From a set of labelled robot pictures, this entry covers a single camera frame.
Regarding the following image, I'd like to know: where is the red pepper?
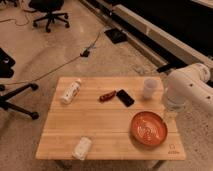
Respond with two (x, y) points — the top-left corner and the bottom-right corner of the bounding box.
(99, 91), (116, 102)

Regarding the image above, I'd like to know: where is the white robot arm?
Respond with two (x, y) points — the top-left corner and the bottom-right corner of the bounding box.
(163, 63), (213, 114)

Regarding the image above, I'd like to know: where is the orange ceramic bowl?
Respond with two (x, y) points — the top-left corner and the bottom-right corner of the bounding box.
(130, 111), (168, 148)

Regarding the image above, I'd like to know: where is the black smartphone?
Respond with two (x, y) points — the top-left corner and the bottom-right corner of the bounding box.
(116, 89), (134, 107)

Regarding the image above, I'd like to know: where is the white plastic bottle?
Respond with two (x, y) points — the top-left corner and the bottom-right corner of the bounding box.
(60, 78), (82, 104)

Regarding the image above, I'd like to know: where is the wooden table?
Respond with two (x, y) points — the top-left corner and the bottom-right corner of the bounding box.
(36, 77), (186, 160)

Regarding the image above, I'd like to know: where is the black floor plate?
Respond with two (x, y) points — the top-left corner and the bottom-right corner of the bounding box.
(105, 28), (127, 44)

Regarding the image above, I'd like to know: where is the black office chair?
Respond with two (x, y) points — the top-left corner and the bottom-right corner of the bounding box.
(28, 0), (70, 33)

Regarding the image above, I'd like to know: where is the black object at left edge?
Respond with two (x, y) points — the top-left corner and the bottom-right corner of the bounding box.
(0, 47), (15, 78)

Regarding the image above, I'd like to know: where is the black chair base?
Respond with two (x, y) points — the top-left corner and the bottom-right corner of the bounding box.
(0, 83), (39, 120)

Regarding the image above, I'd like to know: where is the black floor cable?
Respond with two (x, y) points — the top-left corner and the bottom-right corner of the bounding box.
(0, 25), (111, 87)

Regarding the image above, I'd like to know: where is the white wall rail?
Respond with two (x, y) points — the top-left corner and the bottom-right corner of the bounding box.
(79, 0), (213, 79)

